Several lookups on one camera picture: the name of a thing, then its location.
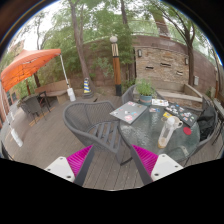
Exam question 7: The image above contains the yellow card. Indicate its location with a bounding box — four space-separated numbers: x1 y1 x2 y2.
162 111 174 120

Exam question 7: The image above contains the black laptop with stickers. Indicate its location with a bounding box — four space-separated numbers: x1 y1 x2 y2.
164 102 200 128

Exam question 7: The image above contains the dark-trunk tree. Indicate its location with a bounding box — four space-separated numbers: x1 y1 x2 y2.
149 1 201 87

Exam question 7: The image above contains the yellow blue striped cone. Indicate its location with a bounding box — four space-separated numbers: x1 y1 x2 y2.
82 77 95 100

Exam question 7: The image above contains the dark patio chair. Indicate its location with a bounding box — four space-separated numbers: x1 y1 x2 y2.
18 92 53 123

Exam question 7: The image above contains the black jacket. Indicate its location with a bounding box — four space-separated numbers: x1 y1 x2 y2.
196 105 218 141

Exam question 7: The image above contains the orange patio umbrella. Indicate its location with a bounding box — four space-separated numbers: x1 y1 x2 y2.
0 48 63 93

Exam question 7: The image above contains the clear bottle with white cap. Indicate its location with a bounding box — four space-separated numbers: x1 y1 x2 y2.
157 116 176 150

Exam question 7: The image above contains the white sticker sheet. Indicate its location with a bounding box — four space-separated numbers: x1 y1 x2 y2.
151 98 170 108

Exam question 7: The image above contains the silver laptop with stickers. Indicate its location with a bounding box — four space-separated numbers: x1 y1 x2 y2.
109 100 148 125

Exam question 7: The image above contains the striped wooden lamp post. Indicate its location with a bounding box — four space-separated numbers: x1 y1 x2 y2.
109 35 123 97

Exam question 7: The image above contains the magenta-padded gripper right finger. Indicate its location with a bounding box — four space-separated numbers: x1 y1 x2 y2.
129 143 184 186

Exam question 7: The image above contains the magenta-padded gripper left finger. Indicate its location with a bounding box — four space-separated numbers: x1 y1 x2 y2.
44 144 96 187

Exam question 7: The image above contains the leaning grey-trunk tree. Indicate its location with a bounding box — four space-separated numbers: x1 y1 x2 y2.
64 0 98 88

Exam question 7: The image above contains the green plant in blue pot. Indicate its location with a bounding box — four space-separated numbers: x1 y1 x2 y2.
134 78 158 106

